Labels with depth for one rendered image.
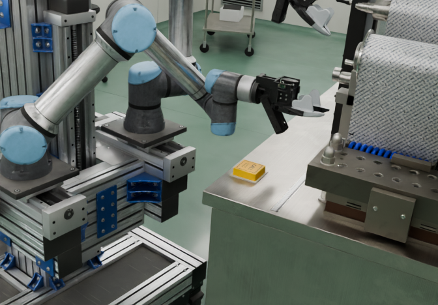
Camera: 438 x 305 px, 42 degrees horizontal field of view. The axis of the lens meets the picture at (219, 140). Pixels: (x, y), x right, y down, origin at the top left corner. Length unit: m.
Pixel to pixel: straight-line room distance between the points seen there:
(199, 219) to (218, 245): 1.53
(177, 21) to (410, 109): 0.89
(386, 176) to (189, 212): 1.87
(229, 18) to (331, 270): 5.26
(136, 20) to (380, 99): 0.65
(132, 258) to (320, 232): 1.19
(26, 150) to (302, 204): 0.73
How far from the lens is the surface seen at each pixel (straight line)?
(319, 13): 1.56
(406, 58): 1.49
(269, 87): 1.60
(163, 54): 1.69
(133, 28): 1.49
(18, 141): 1.56
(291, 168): 1.68
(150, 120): 2.03
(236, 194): 1.51
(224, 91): 1.64
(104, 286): 2.30
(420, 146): 1.54
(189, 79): 1.74
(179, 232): 2.98
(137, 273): 2.36
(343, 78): 1.62
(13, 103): 1.69
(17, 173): 1.75
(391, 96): 1.51
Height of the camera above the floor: 1.64
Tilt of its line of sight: 24 degrees down
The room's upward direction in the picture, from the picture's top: 4 degrees clockwise
